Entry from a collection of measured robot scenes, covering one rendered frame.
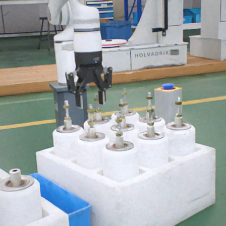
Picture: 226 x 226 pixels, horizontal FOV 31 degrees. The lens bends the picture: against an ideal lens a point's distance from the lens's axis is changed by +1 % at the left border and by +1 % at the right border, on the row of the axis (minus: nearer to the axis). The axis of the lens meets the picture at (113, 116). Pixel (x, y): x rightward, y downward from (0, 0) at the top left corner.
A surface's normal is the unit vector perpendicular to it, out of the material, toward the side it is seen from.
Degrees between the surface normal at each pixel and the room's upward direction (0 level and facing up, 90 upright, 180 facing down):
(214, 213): 0
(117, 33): 92
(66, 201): 88
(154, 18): 90
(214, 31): 90
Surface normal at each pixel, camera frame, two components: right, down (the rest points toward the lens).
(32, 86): 0.32, 0.23
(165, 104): -0.76, 0.21
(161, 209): 0.66, 0.17
